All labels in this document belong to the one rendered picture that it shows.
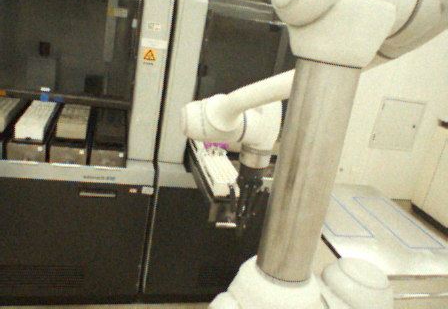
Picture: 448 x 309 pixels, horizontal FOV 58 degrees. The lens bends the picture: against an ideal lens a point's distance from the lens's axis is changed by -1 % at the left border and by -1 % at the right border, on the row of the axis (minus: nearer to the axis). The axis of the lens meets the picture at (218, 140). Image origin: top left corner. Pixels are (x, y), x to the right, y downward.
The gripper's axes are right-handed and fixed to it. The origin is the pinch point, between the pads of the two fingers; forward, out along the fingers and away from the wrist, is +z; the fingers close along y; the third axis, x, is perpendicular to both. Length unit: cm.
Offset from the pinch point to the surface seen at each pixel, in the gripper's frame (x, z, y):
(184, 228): -52, 33, 5
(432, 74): -172, -43, -208
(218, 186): -15.2, -5.4, 4.3
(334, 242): 12.4, -2.1, -25.6
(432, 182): -156, 44, -229
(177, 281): -52, 62, 4
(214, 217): -11.7, 4.4, 4.8
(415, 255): 19, -2, -50
